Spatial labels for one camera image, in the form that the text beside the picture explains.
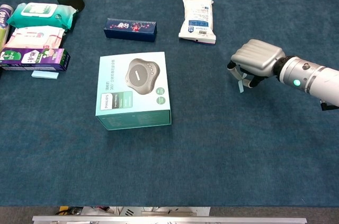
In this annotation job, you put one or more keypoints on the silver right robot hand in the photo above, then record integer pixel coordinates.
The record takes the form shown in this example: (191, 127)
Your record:
(257, 55)

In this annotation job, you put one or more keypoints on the small pale blue strip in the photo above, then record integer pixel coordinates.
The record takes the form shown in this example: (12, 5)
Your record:
(241, 86)

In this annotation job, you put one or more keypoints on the dark blue long box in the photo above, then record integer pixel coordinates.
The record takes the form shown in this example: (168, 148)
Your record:
(129, 33)

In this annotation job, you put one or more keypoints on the green Philips speaker paper box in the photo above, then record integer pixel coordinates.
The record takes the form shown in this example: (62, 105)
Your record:
(132, 107)

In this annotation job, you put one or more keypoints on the purple toothpaste box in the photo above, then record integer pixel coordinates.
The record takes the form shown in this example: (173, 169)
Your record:
(34, 58)

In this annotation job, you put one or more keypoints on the white blue plastic pouch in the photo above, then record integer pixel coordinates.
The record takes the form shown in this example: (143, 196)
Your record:
(197, 20)

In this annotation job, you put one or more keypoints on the light blue sticky note pad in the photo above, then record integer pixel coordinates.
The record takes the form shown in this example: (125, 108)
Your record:
(45, 74)

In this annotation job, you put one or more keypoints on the green wet wipes pack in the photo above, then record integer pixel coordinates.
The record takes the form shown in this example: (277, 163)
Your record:
(39, 17)

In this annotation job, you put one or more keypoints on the pink wet wipes pack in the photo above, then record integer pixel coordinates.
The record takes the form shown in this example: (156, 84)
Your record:
(34, 37)

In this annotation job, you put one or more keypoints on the yellow green package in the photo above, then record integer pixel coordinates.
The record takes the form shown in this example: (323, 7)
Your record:
(3, 38)

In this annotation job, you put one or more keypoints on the white purple round canister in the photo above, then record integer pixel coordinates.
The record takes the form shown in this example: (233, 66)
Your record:
(5, 16)

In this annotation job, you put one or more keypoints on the aluminium profile rail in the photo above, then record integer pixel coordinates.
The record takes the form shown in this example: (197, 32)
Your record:
(169, 220)

